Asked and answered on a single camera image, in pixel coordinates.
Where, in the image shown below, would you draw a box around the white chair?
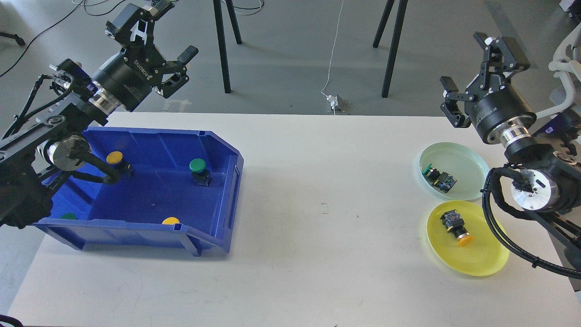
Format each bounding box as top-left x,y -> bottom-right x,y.
533,25 -> 581,137

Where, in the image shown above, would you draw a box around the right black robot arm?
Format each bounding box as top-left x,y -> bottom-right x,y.
440,29 -> 581,279

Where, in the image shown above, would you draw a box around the white plug adapter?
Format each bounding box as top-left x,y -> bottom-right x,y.
326,94 -> 350,114

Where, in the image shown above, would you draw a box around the light green plate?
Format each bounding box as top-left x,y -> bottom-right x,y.
416,142 -> 490,201

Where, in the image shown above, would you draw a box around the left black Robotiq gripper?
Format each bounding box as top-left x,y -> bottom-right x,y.
92,0 -> 199,112

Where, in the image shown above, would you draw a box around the yellow plate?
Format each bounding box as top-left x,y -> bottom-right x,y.
427,200 -> 509,277

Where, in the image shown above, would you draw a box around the yellow button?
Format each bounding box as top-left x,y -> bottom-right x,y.
440,209 -> 475,247
162,217 -> 181,225
106,151 -> 134,178

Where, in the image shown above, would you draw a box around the black tripod legs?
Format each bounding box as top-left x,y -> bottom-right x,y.
372,0 -> 408,99
212,0 -> 243,94

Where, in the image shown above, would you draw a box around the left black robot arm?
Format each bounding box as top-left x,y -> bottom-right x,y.
0,0 -> 198,228

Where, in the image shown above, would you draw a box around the black cables on floor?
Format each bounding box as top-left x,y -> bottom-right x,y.
0,0 -> 266,78

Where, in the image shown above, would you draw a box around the right black tripod legs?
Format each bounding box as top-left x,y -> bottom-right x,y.
372,0 -> 408,99

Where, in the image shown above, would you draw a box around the blue plastic bin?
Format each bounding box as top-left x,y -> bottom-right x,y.
35,128 -> 244,256

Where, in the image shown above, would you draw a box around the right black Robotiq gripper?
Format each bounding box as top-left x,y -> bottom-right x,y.
440,32 -> 536,146

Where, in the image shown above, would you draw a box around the white cable on floor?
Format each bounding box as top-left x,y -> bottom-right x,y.
321,0 -> 345,98

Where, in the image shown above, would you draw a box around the yellow button front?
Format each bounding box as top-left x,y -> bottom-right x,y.
162,217 -> 181,225

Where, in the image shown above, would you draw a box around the left black tripod legs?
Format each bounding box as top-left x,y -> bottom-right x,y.
212,0 -> 243,94

